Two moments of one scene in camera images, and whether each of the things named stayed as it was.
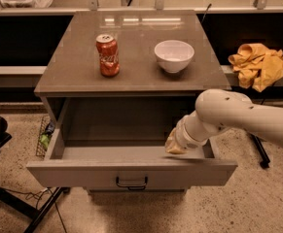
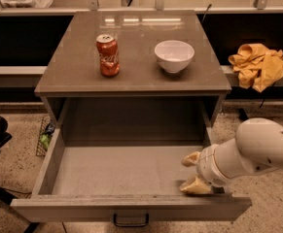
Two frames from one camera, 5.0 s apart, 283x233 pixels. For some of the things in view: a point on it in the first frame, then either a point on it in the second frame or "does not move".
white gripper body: (184, 134) to (209, 165)
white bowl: (173, 55) does not move
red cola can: (108, 53) does not move
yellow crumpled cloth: (258, 66) does not move
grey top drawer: (122, 143) to (127, 183)
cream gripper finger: (172, 145) to (194, 185)
